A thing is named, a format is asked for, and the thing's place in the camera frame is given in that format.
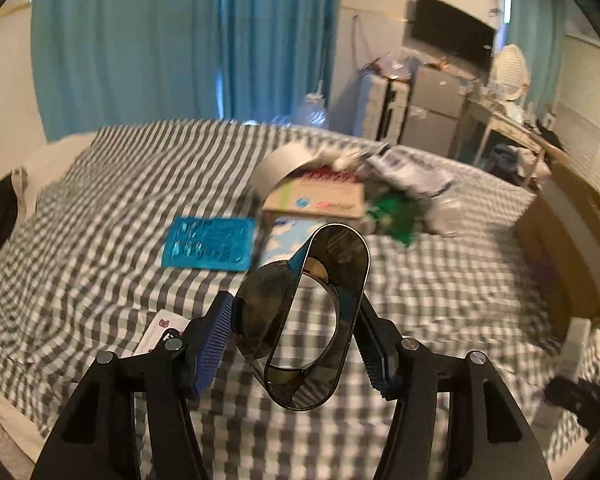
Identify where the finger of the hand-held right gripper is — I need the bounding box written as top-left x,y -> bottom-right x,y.
542,375 -> 600,443

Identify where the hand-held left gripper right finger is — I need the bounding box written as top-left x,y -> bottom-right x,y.
354,302 -> 553,480

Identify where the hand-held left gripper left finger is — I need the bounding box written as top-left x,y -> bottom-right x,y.
30,290 -> 236,480

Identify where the black glossy oval holder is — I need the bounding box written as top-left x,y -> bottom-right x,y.
232,223 -> 370,412

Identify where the green white box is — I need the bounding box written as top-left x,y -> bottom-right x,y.
367,194 -> 431,248

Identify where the large cardboard box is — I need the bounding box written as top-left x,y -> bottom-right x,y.
515,162 -> 600,333

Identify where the white printed plastic pouch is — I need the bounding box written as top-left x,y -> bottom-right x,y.
365,145 -> 456,201

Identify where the pink white card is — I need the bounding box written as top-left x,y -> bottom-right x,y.
135,307 -> 191,358

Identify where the blue foil packet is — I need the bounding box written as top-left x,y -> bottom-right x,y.
161,216 -> 257,273

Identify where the light blue cloud-print packet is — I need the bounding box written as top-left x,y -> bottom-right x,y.
257,215 -> 326,266

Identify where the grey white checkered blanket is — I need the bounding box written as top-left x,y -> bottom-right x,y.
0,119 -> 600,480

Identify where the flat brown box red label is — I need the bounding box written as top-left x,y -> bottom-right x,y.
261,170 -> 368,221

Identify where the blue clothing pile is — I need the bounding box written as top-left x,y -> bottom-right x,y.
492,142 -> 517,173

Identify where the white clothing pile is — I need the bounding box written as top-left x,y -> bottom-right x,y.
514,147 -> 551,182

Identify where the large clear water bottle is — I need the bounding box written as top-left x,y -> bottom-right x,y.
292,92 -> 329,131

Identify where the white ribbed suitcase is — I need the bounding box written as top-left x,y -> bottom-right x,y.
360,72 -> 411,143

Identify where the small grey fridge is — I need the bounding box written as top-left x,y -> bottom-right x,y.
399,64 -> 473,161

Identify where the white dressing table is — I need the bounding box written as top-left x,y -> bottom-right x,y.
472,97 -> 556,181

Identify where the white louvred wardrobe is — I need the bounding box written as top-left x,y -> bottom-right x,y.
555,30 -> 600,201

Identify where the clear plastic bag with clutter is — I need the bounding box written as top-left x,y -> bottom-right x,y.
367,51 -> 423,82

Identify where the blue curtain panel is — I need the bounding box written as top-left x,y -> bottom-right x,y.
30,0 -> 222,142
219,0 -> 342,123

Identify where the narrow blue curtain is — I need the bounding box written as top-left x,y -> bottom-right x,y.
505,0 -> 571,43

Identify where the black wall television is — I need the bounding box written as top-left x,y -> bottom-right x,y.
411,0 -> 497,72

